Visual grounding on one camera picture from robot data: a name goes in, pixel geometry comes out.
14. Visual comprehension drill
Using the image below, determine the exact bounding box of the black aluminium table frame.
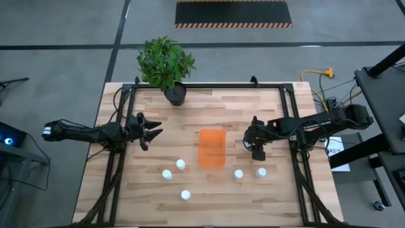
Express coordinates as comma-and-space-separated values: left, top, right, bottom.
73, 75, 344, 227

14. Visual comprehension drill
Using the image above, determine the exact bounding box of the yellow extension cable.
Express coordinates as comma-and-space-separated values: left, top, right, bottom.
300, 67, 335, 112

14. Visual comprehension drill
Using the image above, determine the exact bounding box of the black plant pot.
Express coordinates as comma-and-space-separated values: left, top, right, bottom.
163, 81, 187, 107

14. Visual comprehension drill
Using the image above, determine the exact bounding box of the black tripod leg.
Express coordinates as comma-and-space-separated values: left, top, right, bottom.
0, 77, 30, 89

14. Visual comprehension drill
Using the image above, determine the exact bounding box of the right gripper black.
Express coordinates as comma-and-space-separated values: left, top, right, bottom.
242, 115, 267, 162

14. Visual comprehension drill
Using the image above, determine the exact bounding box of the black side table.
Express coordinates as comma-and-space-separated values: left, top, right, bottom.
354, 65, 405, 155

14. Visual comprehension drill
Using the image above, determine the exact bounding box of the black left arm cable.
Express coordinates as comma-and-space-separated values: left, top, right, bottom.
108, 87, 130, 125

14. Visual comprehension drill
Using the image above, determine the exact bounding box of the black device with blue light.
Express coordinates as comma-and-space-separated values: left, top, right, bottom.
0, 122, 28, 148

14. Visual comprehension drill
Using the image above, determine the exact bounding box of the black hazard-striped floor mat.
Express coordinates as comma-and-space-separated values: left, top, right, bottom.
175, 0, 293, 29

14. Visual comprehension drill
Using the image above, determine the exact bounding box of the grey metal cart frame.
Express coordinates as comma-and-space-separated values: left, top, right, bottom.
0, 146, 51, 228

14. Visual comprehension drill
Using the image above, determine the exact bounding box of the black slanted pole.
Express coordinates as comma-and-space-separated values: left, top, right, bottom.
368, 43, 405, 79

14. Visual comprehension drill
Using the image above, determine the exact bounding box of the white paper sheet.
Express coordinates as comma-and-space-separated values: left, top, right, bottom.
324, 136, 351, 172

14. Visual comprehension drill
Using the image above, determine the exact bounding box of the orange translucent plastic basket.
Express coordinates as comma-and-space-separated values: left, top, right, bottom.
198, 128, 227, 169

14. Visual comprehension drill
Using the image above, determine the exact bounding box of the green leafy plant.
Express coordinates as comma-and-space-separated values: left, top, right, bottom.
136, 35, 197, 92

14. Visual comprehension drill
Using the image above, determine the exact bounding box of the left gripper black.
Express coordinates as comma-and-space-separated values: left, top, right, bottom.
127, 112, 164, 152

